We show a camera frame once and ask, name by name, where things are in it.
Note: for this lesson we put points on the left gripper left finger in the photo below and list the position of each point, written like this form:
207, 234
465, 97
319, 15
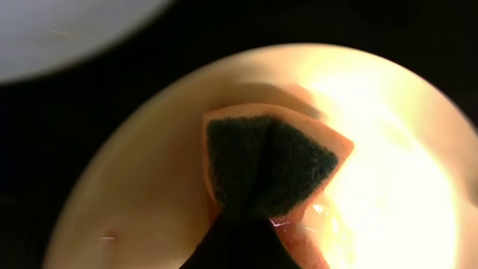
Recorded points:
217, 249

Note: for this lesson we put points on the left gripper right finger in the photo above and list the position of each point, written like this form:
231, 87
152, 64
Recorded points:
259, 247

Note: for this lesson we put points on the orange green sponge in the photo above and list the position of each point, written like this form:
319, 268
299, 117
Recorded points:
265, 161

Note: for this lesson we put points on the yellow plate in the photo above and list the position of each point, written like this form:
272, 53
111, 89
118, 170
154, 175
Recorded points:
405, 198

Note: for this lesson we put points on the black round tray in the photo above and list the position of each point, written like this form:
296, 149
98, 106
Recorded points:
51, 127

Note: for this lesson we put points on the light blue plate back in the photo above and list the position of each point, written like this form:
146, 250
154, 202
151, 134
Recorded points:
42, 36

